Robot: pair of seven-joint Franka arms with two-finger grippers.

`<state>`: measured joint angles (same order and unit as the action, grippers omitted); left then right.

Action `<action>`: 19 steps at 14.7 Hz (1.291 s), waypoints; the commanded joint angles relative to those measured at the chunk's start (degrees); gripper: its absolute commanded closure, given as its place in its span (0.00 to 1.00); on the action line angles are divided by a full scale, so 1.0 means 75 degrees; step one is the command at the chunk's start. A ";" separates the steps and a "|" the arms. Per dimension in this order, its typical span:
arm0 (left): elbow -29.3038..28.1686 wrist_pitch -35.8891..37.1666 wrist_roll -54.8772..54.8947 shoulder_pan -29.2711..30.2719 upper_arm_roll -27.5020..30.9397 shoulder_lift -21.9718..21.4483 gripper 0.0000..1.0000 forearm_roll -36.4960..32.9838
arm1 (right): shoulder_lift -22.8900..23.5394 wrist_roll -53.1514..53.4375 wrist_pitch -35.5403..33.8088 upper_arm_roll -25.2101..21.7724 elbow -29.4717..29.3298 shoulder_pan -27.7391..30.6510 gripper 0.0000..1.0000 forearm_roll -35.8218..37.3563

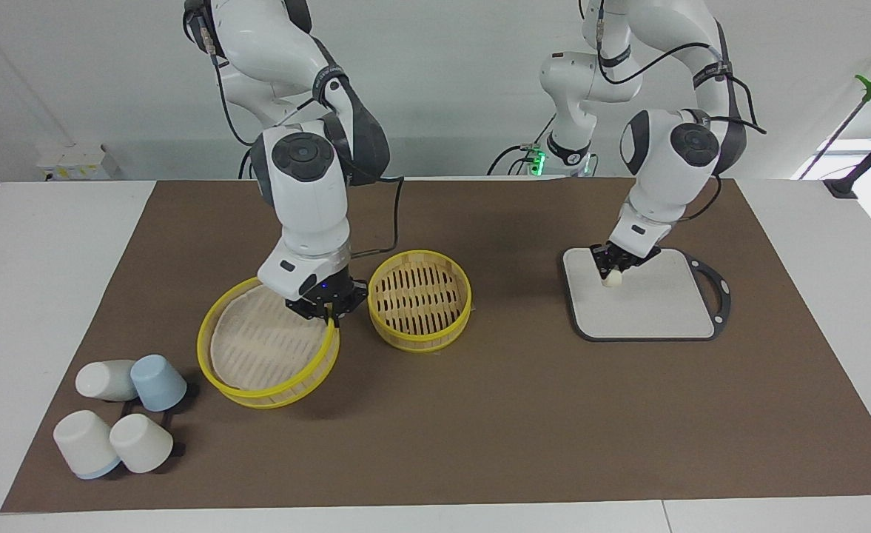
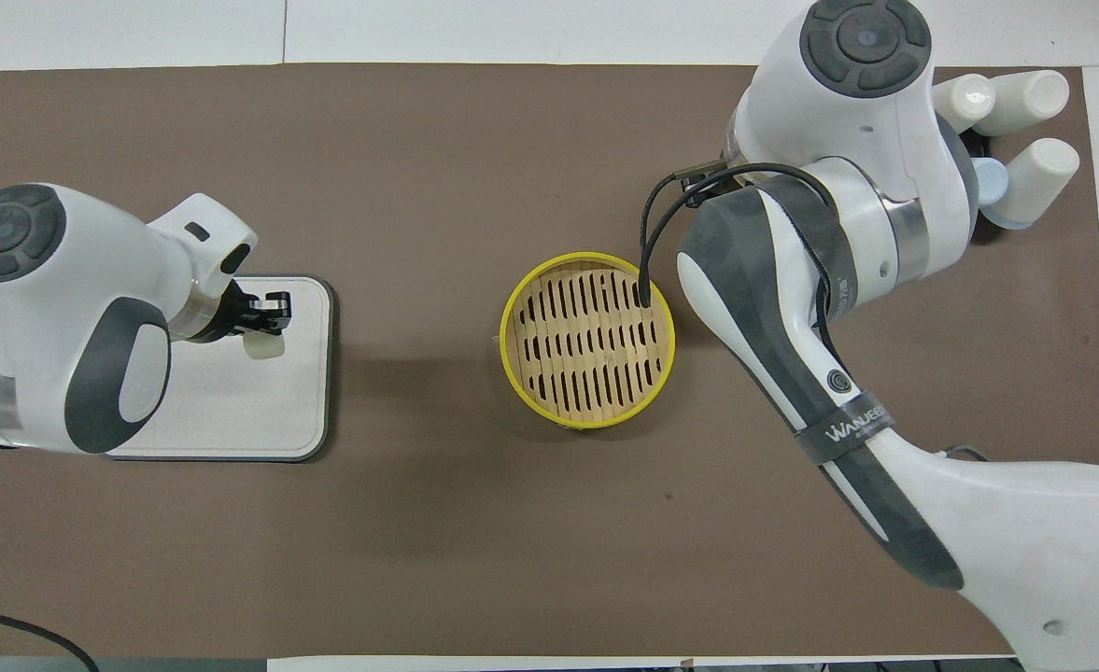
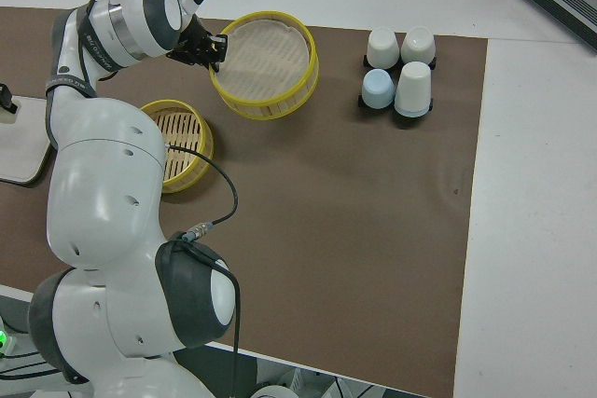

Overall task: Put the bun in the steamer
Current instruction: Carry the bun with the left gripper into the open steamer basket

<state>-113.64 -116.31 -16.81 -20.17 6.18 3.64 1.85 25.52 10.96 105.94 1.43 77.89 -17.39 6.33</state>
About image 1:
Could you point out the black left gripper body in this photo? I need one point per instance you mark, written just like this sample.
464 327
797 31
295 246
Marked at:
616 257

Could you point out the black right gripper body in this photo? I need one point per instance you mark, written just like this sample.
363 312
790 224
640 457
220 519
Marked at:
328 292

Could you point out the white steamed bun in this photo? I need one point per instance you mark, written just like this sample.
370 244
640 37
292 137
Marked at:
613 280

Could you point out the yellow steamer tier with cloth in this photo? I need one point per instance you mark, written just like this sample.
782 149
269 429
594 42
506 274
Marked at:
257 348

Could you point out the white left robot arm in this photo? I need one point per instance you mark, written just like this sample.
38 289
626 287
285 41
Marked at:
672 178

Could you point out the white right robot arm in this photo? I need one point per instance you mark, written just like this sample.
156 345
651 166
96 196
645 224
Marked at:
309 207

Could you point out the yellow bamboo steamer base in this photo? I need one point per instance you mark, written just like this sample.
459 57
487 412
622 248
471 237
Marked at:
420 296

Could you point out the grey cutting board black rim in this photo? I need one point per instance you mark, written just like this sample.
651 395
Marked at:
650 311

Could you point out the brown table mat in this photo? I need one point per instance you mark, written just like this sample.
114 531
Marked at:
479 414

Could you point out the light blue cup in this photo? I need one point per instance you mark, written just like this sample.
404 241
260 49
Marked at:
157 381

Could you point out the black cup rack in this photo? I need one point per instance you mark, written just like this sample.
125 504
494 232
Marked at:
163 422

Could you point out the plain white cup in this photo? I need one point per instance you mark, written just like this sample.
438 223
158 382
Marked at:
141 443

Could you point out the white cup lying sideways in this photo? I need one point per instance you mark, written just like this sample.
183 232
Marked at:
102 379

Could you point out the white cup with blue rim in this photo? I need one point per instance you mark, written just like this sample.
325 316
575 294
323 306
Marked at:
83 443

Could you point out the white box with yellow labels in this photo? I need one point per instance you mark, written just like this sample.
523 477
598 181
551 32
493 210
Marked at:
76 159

